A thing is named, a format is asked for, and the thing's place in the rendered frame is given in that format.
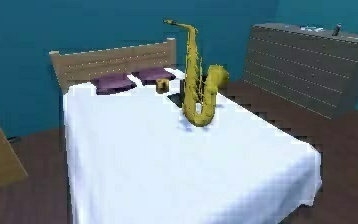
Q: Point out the golden saxophone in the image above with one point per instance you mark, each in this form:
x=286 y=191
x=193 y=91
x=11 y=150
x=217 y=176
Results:
x=200 y=96

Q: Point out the small golden brown box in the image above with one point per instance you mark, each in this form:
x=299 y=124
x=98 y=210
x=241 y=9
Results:
x=161 y=85

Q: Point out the purple pillow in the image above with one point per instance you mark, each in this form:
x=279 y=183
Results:
x=113 y=83
x=153 y=75

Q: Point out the white bed with wooden headboard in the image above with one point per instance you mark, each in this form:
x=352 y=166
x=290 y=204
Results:
x=160 y=160

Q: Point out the grey chest of drawers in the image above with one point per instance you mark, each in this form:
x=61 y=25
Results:
x=300 y=70

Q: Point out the pale flat objects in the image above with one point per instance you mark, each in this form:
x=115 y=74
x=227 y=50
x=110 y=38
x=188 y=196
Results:
x=312 y=28

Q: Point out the small dark upright object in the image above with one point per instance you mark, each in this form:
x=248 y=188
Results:
x=336 y=30

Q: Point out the light brown wooden furniture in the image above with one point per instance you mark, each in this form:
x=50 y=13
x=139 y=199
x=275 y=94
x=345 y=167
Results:
x=0 y=156

